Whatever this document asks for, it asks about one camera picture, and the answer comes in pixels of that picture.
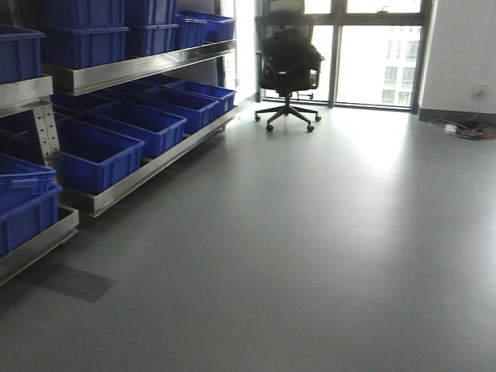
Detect blue floor bin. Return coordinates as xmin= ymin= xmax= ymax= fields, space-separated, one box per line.
xmin=83 ymin=101 xmax=187 ymax=159
xmin=136 ymin=88 xmax=219 ymax=134
xmin=167 ymin=80 xmax=236 ymax=119
xmin=56 ymin=118 xmax=144 ymax=195

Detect blue floor bin far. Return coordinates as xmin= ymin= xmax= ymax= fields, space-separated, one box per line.
xmin=167 ymin=80 xmax=236 ymax=119

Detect black office chair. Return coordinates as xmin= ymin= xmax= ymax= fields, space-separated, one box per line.
xmin=254 ymin=1 xmax=324 ymax=133

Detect steel shelving rack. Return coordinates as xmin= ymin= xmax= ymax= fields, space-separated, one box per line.
xmin=1 ymin=40 xmax=247 ymax=284

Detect blue floor bin front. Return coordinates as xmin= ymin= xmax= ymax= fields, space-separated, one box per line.
xmin=56 ymin=118 xmax=144 ymax=195

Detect cables on floor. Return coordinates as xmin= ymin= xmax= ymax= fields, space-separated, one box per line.
xmin=428 ymin=118 xmax=496 ymax=143

